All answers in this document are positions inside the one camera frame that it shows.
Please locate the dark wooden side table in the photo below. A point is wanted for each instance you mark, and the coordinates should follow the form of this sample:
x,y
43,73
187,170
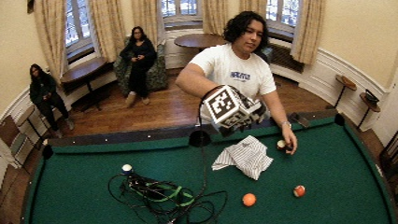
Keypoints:
x,y
83,71

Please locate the striped white cloth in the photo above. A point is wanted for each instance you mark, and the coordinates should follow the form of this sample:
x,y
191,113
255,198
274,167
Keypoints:
x,y
244,157

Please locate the dark radiator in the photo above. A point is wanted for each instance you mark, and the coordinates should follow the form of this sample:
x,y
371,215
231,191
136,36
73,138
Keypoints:
x,y
287,57

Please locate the window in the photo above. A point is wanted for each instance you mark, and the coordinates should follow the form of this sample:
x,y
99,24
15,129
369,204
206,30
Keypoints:
x,y
180,7
282,12
78,21

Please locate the dark object on stand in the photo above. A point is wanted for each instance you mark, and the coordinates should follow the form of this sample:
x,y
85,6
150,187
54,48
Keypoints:
x,y
372,95

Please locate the blue white billiard ball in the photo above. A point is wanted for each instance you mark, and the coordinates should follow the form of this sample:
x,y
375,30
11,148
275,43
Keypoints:
x,y
127,168

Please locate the round wooden table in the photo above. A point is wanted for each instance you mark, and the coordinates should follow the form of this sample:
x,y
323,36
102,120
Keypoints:
x,y
199,40

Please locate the white marker cube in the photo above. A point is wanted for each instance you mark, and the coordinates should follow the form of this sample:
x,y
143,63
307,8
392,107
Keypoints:
x,y
223,104

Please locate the dark red white billiard ball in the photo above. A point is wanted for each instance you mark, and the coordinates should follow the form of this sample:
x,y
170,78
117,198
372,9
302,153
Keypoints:
x,y
282,144

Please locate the green patterned armchair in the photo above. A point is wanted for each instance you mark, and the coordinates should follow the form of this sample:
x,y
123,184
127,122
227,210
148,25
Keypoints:
x,y
158,74

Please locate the dark block on rail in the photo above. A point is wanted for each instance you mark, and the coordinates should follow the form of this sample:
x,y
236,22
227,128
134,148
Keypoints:
x,y
299,119

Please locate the orange billiard ball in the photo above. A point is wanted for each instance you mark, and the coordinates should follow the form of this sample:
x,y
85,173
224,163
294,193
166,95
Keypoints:
x,y
250,199

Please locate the green pool table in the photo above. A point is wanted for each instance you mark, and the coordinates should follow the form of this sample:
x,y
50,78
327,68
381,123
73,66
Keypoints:
x,y
324,161

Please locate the beige curtain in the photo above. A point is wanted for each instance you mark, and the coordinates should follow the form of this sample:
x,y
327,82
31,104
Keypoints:
x,y
252,6
107,28
53,40
308,31
215,15
146,18

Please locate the the person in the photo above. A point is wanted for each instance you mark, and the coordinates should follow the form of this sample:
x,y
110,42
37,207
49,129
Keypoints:
x,y
232,67

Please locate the wooden folding chair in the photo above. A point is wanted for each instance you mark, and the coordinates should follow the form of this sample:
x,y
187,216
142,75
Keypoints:
x,y
30,119
13,140

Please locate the small round stand table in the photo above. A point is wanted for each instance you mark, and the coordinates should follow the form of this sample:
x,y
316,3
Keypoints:
x,y
345,82
371,104

